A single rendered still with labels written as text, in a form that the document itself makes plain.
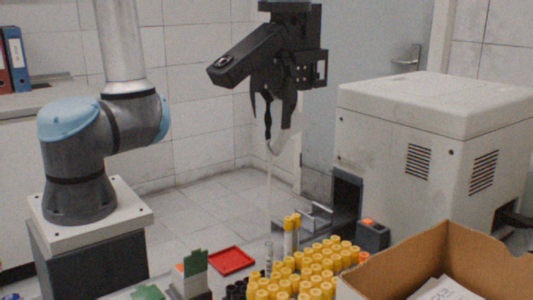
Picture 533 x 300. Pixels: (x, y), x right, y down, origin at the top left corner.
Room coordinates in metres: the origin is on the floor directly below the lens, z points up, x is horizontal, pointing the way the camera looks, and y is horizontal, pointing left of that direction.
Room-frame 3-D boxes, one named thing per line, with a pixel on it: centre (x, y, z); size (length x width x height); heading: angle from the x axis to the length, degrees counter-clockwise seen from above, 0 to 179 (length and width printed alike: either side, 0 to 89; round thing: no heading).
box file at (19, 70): (2.27, 1.28, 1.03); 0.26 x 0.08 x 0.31; 36
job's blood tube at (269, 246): (0.60, 0.00, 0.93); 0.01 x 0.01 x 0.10; 37
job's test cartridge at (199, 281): (0.58, 0.12, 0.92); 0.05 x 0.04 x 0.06; 35
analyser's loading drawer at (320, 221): (0.79, -0.11, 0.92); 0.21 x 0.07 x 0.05; 127
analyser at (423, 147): (0.83, -0.32, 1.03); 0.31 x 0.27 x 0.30; 127
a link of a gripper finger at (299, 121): (0.60, -0.04, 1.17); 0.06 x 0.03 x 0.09; 126
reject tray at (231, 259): (0.70, 0.07, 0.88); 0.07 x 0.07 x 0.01; 37
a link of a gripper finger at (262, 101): (0.63, -0.02, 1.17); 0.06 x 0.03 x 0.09; 126
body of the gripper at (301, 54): (0.62, -0.03, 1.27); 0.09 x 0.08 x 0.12; 126
